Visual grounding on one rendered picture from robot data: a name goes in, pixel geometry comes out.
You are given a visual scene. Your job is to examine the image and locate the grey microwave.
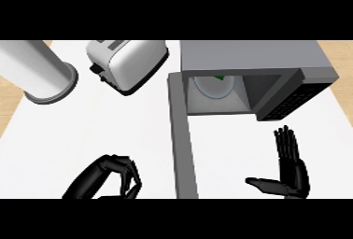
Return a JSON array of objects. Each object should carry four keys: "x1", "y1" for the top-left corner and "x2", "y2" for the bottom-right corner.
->
[{"x1": 178, "y1": 40, "x2": 341, "y2": 122}]

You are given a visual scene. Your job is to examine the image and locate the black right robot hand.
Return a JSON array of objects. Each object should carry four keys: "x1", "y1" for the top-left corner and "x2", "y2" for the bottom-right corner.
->
[{"x1": 243, "y1": 124, "x2": 311, "y2": 200}]

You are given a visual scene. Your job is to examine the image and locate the grey microwave door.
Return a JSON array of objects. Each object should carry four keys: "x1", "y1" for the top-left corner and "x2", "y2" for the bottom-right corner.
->
[{"x1": 166, "y1": 72, "x2": 200, "y2": 200}]

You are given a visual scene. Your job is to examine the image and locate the silver toaster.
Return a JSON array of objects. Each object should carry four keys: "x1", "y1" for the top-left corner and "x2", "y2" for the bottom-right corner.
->
[{"x1": 85, "y1": 40, "x2": 171, "y2": 97}]

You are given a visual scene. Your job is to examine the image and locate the white microwave turntable plate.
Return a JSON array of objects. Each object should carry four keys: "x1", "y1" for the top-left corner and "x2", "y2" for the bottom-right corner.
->
[{"x1": 192, "y1": 75, "x2": 236, "y2": 100}]

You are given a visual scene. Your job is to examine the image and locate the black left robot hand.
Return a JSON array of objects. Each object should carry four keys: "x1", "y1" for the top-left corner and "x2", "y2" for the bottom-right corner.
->
[{"x1": 60, "y1": 153, "x2": 143, "y2": 200}]

